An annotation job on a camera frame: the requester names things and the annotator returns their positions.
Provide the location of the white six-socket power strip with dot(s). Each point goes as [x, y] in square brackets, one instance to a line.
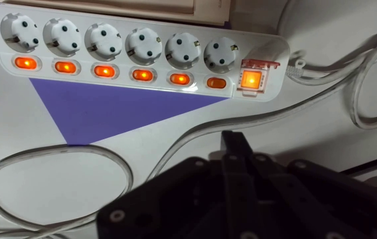
[84, 72]

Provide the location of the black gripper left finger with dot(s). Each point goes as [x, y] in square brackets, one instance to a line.
[189, 199]

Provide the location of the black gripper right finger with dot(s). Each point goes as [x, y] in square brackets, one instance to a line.
[303, 203]

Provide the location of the light wooden frame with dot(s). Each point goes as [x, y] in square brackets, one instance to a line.
[153, 11]

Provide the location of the purple paper sheet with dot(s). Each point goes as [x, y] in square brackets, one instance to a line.
[90, 111]

